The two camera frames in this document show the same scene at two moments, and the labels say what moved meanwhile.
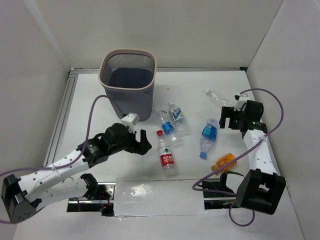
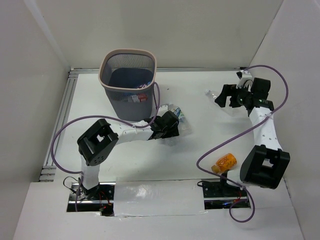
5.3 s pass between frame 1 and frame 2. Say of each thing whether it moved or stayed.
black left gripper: moved
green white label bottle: stayed
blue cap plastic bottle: moved
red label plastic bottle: moved
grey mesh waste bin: stayed
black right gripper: moved
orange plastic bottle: stayed
